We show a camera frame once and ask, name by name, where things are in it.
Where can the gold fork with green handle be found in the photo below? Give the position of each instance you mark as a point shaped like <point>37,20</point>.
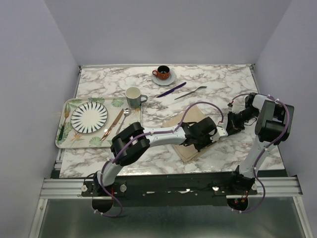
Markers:
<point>66,115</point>

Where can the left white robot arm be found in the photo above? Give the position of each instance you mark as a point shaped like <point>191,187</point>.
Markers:
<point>128,146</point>

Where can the grey and cream mug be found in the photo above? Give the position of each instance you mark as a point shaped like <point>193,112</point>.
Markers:
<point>134,97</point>

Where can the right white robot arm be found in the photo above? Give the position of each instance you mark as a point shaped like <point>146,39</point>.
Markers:
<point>273,125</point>

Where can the purple knife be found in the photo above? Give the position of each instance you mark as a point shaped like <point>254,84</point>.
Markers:
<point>171,90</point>

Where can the aluminium frame rail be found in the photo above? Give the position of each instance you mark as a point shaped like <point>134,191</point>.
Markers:
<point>73,188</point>

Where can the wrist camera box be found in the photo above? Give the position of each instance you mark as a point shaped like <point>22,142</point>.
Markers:
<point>221,133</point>
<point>236,108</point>

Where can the white plate with blue stripes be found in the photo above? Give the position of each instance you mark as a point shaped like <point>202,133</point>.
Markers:
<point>89,117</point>

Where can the white tray with leaf print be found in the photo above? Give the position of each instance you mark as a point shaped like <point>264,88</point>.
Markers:
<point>73,139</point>

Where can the brown coffee cup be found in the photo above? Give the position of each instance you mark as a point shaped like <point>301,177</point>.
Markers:
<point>162,72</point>

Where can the silver fork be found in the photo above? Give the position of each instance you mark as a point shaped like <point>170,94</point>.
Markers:
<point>201,87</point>

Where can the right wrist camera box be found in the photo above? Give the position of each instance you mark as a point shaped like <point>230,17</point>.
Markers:
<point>236,108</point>

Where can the beige cloth napkin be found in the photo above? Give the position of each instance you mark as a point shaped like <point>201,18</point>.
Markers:
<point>187,153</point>

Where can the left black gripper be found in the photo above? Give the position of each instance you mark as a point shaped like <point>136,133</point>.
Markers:
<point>209,141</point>

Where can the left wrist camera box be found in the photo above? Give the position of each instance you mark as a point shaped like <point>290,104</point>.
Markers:
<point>221,133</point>

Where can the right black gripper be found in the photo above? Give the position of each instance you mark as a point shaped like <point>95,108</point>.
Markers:
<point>232,127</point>

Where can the rose gold knife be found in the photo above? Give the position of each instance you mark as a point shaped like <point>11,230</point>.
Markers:
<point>115,122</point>

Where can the silver spoon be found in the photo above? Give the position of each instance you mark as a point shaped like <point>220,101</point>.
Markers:
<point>126,113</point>

